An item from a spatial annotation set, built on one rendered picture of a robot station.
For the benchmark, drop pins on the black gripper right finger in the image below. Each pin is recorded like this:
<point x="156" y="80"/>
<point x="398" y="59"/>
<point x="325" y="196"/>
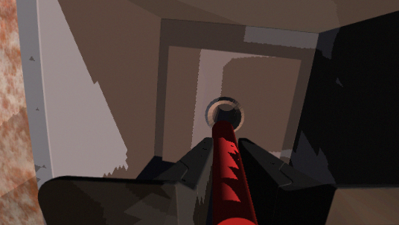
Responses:
<point x="282" y="195"/>

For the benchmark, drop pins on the dark red peg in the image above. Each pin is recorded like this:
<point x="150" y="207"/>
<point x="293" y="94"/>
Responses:
<point x="232" y="203"/>

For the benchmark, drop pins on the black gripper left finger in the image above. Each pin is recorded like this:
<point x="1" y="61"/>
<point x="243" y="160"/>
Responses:
<point x="178" y="196"/>

